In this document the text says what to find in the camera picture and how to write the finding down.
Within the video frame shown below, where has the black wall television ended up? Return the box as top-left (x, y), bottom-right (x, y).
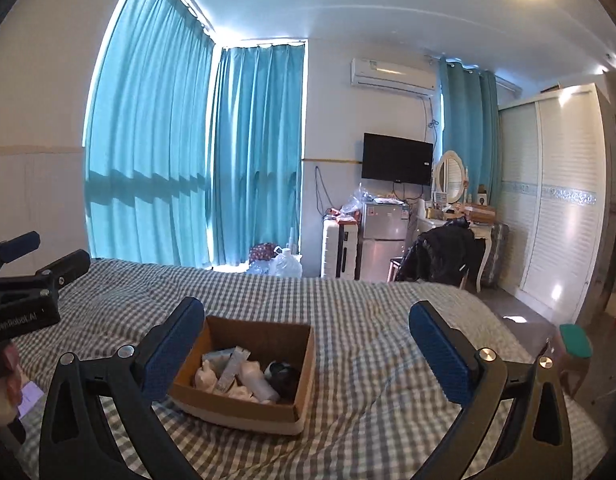
top-left (362, 132), bottom-right (435, 186)

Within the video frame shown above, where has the wide teal curtain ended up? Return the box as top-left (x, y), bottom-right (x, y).
top-left (85, 0), bottom-right (216, 266)

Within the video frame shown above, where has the clear water jug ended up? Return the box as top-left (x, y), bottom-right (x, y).
top-left (268, 246), bottom-right (303, 278)

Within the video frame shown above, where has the teal stool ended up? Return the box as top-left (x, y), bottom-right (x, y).
top-left (558, 324), bottom-right (594, 398)

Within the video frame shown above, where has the black jacket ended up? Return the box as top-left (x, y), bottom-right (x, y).
top-left (395, 217), bottom-right (481, 288)

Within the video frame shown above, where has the white dressing table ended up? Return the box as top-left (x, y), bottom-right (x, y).
top-left (415, 210), bottom-right (499, 291)

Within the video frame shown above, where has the purple patterned bag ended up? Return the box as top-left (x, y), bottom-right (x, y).
top-left (248, 242), bottom-right (279, 267)

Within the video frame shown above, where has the white suitcase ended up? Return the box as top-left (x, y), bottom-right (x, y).
top-left (321, 217), bottom-right (359, 280)

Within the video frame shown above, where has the white louvred wardrobe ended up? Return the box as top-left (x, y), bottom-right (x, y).
top-left (498, 84), bottom-right (614, 326)

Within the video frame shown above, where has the cardboard box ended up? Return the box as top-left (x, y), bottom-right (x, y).
top-left (168, 315), bottom-right (316, 436)

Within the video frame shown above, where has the narrow teal curtain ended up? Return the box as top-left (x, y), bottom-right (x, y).
top-left (438, 57), bottom-right (500, 211)

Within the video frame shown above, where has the clear plastic bag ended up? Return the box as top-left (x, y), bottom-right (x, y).
top-left (340, 182), bottom-right (371, 221)

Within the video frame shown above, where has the small white bottle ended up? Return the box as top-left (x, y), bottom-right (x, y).
top-left (238, 360), bottom-right (281, 405)

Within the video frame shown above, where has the oval white vanity mirror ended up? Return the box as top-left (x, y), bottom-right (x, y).
top-left (433, 150), bottom-right (466, 206)

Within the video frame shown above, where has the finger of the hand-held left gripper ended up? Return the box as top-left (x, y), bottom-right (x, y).
top-left (0, 231), bottom-right (42, 278)
top-left (0, 249), bottom-right (92, 307)

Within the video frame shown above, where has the white air conditioner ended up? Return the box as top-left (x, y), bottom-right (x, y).
top-left (350, 57), bottom-right (436, 96)

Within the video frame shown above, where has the person's left hand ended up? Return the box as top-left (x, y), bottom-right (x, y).
top-left (0, 346), bottom-right (23, 426)

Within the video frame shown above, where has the white cosmetic tube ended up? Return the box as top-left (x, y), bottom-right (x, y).
top-left (215, 349), bottom-right (251, 393)

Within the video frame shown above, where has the silver fridge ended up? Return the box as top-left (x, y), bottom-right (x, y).
top-left (360, 202), bottom-right (409, 282)

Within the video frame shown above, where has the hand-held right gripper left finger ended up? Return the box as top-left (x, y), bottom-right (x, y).
top-left (39, 296), bottom-right (206, 480)

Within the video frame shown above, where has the blue tissue packet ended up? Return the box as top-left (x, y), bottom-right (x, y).
top-left (203, 347), bottom-right (237, 376)

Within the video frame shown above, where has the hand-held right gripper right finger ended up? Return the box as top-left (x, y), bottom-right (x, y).
top-left (408, 301), bottom-right (574, 480)

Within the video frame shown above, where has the blue wall cable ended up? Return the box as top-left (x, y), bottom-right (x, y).
top-left (314, 165), bottom-right (333, 221)

